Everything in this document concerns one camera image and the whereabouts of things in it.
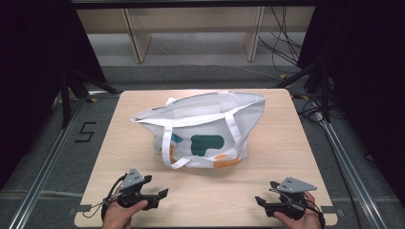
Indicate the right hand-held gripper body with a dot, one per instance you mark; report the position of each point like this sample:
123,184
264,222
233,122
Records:
294,186

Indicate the black metal stand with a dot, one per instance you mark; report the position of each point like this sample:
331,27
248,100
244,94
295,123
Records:
68,95
323,92

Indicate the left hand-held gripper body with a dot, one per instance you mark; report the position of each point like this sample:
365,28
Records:
132,182

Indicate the aluminium floor rail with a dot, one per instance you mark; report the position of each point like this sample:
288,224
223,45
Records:
353,178
41,171

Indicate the black curtain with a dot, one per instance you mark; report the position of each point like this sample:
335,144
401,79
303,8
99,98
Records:
35,70
366,79

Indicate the person's right hand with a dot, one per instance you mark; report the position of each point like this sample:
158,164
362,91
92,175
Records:
302,221

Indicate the person's left hand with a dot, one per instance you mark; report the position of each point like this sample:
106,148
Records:
119,216

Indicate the white tote bag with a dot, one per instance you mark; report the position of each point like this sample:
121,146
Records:
203,127

